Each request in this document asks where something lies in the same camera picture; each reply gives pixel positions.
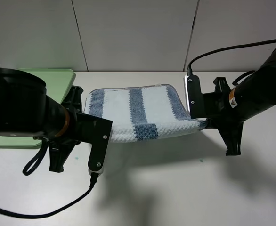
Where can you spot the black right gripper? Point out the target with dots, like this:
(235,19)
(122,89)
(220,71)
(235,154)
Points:
(220,115)

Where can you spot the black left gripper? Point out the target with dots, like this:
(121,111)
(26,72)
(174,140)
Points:
(61,119)

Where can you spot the blue white striped towel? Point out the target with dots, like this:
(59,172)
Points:
(142,113)

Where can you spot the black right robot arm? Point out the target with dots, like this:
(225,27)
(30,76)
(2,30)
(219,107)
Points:
(257,92)

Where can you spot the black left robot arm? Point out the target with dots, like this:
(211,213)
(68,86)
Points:
(27,111)

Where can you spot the green plastic tray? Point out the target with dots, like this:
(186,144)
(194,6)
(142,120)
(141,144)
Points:
(58,83)

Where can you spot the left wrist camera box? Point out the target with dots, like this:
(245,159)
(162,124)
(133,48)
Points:
(97,132)

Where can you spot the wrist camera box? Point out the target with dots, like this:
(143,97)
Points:
(97,132)
(194,97)

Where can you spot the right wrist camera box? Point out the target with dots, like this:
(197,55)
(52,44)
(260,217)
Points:
(194,97)

